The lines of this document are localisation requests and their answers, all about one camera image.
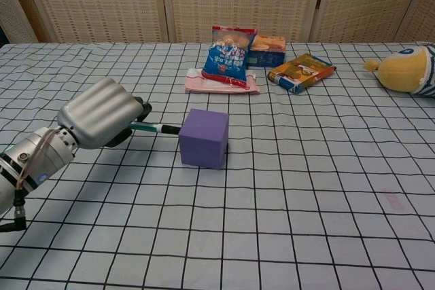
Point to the pink plastic packet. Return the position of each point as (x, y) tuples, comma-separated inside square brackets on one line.
[(217, 87)]

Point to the orange snack box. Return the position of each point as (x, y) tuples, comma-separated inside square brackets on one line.
[(300, 72)]

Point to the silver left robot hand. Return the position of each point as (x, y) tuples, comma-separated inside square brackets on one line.
[(98, 113)]

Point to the woven folding screen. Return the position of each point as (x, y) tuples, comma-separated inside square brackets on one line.
[(217, 1)]

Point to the blue snack bag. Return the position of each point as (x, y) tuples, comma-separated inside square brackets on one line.
[(226, 59)]

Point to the yellow plush toy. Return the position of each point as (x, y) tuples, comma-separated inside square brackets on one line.
[(404, 69)]

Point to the green white marker pen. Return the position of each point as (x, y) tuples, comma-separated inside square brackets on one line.
[(149, 127)]

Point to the blue biscuit box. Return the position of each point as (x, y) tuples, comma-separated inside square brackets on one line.
[(268, 53)]

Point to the white grid tablecloth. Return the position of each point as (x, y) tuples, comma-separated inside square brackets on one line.
[(255, 201)]

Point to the purple foam cube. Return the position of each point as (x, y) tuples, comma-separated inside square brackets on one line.
[(204, 142)]

